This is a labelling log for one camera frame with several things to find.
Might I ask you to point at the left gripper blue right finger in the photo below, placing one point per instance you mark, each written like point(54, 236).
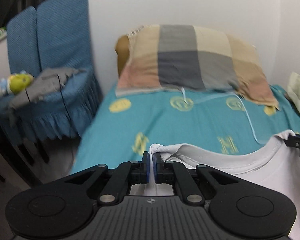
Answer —
point(177, 175)

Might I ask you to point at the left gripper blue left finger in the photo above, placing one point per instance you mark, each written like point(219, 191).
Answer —
point(122, 179)

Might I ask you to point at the white t-shirt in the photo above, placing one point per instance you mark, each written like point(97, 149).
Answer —
point(252, 196)

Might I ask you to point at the teal patterned bed sheet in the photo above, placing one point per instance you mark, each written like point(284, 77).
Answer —
point(125, 127)

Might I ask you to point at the plaid pillow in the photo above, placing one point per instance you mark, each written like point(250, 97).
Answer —
point(157, 57)

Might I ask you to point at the grey cloth on chair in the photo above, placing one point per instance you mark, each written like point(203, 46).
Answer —
point(49, 81)

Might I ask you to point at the yellow green plush toy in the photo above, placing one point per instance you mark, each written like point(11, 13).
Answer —
point(15, 83)

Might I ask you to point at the blue covered chair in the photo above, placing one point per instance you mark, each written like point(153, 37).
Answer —
point(55, 34)

